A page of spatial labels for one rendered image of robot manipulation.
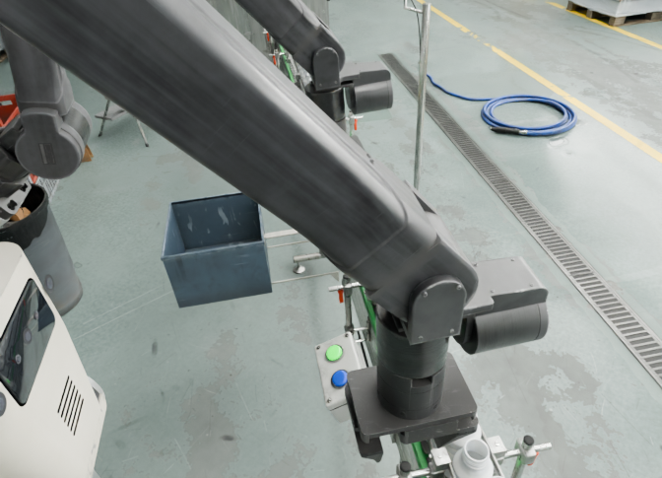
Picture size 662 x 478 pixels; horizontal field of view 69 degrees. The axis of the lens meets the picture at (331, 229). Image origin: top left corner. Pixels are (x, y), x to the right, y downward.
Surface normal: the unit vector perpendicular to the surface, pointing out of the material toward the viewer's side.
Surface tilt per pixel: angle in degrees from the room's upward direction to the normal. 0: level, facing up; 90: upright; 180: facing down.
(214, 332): 0
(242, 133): 91
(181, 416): 0
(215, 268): 90
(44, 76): 88
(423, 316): 93
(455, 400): 1
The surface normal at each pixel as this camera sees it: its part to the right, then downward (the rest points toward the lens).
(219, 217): 0.18, 0.59
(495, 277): 0.02, -0.78
